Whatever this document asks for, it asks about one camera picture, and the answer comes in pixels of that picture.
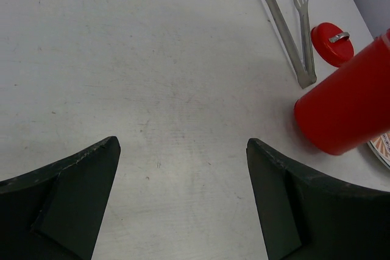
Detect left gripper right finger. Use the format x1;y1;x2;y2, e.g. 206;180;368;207
246;138;389;259

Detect red container lid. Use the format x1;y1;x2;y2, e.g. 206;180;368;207
311;23;355;68

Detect patterned round plate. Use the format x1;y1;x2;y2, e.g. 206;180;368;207
367;133;390;169

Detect metal food tongs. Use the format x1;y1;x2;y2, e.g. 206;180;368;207
265;0;317;89

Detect red cylindrical lunch container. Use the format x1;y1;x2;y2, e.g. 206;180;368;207
294;32;389;155

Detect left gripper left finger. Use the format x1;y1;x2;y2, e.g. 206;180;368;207
1;136;119;259

